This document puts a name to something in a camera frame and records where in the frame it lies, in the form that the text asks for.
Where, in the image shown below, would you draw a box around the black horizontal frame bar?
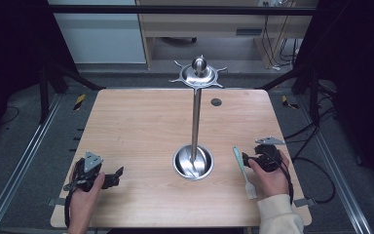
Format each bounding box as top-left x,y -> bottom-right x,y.
47,4 -> 318,17

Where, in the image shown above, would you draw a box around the stainless steel utensil stand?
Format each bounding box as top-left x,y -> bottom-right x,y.
168,54 -> 229,181

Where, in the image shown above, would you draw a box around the aluminium floor rail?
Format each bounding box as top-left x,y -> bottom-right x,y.
0,93 -> 64,234
295,94 -> 374,234

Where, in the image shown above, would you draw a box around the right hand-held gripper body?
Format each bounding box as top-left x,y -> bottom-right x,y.
253,136 -> 286,174

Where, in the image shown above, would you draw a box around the yellow-handled tool right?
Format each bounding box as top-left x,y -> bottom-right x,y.
280,95 -> 300,110

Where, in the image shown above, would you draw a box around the black floor cable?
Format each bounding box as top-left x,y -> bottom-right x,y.
283,105 -> 337,205

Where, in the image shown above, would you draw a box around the yellow-handled tool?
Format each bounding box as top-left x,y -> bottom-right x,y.
280,95 -> 300,110
72,94 -> 88,111

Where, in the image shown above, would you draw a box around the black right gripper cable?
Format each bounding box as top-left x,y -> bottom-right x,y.
270,151 -> 295,205

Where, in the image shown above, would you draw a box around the white cabinet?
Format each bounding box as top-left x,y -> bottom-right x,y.
47,0 -> 148,65

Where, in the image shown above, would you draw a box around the grey metal table bracket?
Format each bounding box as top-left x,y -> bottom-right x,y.
293,197 -> 317,209
47,197 -> 66,208

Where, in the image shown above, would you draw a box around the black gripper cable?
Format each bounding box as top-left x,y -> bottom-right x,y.
270,151 -> 295,205
63,187 -> 80,229

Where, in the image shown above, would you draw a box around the person's right hand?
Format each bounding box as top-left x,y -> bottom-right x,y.
247,149 -> 290,200

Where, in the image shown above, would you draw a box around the teal-handled white pastry brush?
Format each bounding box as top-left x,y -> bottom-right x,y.
232,145 -> 258,201

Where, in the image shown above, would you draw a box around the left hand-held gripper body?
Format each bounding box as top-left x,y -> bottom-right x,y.
62,151 -> 112,193

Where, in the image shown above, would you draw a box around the person's left hand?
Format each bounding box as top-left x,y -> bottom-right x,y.
69,162 -> 106,219

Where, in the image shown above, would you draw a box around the black cables under desk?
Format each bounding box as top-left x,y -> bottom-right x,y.
261,1 -> 303,71

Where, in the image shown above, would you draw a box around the light wooden background desk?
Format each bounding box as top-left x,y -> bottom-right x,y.
135,0 -> 319,70

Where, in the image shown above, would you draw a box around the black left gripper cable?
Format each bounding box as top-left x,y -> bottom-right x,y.
63,187 -> 80,229

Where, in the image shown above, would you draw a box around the black metal frame stand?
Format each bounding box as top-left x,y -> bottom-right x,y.
256,61 -> 322,125
38,59 -> 107,125

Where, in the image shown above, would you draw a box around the yellow-handled tool left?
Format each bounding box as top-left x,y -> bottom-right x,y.
72,94 -> 88,111

